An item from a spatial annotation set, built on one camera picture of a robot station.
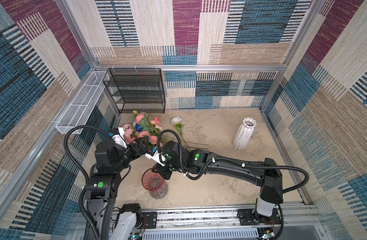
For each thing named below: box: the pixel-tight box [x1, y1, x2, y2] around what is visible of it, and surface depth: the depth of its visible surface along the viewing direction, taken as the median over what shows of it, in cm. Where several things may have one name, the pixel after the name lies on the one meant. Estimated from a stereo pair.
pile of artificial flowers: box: [123, 110, 173, 146], surface depth 101 cm
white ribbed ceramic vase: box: [233, 117, 257, 151], surface depth 87 cm
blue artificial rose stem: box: [135, 123, 144, 133], surface depth 101 cm
